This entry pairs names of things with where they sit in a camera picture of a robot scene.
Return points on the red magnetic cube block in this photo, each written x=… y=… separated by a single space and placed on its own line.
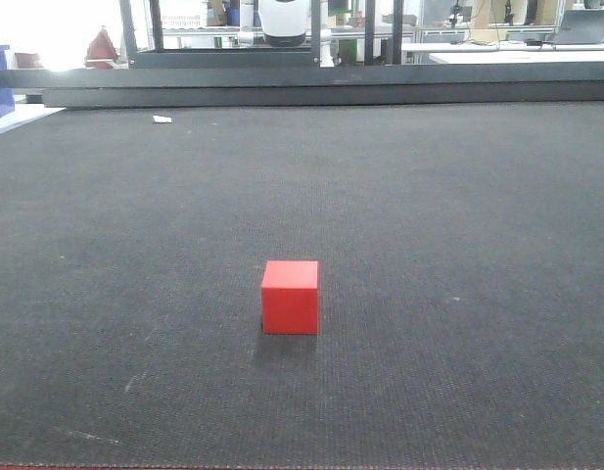
x=290 y=297

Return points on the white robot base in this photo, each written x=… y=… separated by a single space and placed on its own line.
x=283 y=24

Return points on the dark grey carpet mat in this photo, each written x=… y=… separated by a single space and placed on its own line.
x=389 y=287

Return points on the white background table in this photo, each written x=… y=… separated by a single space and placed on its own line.
x=505 y=53

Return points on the red pointed object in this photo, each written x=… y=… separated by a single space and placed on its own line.
x=101 y=52

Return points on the long dark platform beam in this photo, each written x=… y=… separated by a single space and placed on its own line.
x=305 y=86

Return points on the grey laptop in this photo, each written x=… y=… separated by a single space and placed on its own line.
x=580 y=27

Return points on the black metal frame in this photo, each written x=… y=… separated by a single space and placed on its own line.
x=212 y=44

